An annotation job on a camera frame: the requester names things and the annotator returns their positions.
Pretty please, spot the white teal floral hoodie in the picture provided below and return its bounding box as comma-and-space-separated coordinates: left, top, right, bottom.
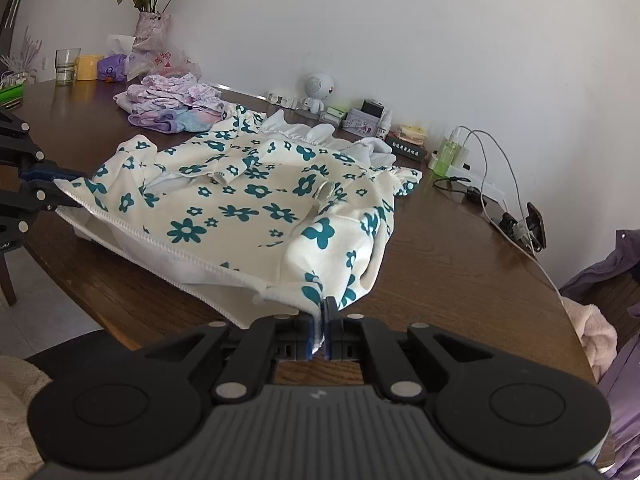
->
52, 104, 424, 328

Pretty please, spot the purple jacket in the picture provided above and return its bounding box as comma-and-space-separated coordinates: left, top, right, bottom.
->
560, 230, 640, 307

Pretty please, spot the clear red print plastic bag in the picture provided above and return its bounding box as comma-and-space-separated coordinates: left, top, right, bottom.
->
125, 45, 203, 82

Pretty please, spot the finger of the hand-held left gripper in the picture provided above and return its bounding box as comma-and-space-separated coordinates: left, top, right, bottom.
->
0, 107, 88, 182
0, 180, 81, 233

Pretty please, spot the black phone stand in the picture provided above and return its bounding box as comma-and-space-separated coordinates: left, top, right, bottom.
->
500, 212, 536, 247

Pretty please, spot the dark box with white print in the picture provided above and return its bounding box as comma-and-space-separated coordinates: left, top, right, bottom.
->
387, 135, 429, 162

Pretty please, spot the pink blue tie-dye garment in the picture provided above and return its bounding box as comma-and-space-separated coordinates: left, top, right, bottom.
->
128, 107, 225, 135

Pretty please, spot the purple print white garment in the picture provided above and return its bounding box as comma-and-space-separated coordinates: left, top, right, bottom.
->
114, 74, 236, 117

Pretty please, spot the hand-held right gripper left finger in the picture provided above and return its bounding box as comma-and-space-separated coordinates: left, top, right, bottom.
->
144, 307, 325, 403

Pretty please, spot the wrapped flower vase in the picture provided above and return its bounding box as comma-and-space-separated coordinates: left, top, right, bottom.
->
135, 10, 174, 54

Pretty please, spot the grey charging cable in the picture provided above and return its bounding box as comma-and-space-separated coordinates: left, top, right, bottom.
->
462, 129, 532, 233

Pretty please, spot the white power strip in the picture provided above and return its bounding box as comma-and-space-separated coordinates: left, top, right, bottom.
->
427, 152, 507, 212

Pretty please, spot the light purple cloth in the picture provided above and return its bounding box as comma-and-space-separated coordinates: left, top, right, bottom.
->
597, 332, 640, 479

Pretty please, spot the clear drinking glass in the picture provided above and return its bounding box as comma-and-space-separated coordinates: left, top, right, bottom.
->
55, 48, 82, 86

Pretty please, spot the grey printed tin box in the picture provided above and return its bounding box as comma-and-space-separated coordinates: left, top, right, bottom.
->
342, 107, 383, 135

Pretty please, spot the brown wooden leg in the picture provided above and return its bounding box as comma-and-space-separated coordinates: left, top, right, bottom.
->
0, 250, 19, 307

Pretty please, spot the green spray bottle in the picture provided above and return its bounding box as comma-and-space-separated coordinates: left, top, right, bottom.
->
437, 127, 464, 174

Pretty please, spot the purple pouch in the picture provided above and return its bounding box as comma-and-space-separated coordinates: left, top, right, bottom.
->
96, 54, 132, 82

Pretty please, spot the brown wooden chair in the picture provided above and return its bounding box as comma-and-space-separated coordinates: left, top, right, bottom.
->
597, 280, 640, 357

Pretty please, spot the dark smartphone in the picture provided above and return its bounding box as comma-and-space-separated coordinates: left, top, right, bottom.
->
525, 202, 548, 251

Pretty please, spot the white robot speaker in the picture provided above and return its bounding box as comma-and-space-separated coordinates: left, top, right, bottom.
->
298, 72, 337, 115

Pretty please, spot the yellow cup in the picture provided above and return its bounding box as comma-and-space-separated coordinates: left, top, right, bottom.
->
75, 55, 105, 81

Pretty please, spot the person's cream knit sweater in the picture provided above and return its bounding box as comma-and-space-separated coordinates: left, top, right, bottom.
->
0, 355, 55, 480

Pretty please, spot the white charging cable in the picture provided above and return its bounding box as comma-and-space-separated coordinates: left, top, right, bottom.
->
464, 132, 564, 297

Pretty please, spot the dried lavender bunch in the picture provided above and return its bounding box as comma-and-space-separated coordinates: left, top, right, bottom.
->
0, 25, 42, 82

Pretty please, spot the white clip rack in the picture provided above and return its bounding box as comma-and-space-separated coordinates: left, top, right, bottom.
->
265, 91, 301, 110

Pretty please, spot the green item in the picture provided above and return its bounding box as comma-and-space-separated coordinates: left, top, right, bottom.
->
0, 82, 26, 107

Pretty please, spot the yellow pink packet stack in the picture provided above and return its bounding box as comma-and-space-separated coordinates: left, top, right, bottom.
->
398, 124, 429, 144

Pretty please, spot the black cable with dongle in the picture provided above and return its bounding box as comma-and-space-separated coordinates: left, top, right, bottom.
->
432, 175, 484, 204

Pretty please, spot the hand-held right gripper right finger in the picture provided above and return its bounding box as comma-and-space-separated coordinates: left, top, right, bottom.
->
326, 297, 497, 403

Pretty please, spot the pink fluffy cloth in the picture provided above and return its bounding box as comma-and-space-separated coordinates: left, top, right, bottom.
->
561, 296, 619, 385

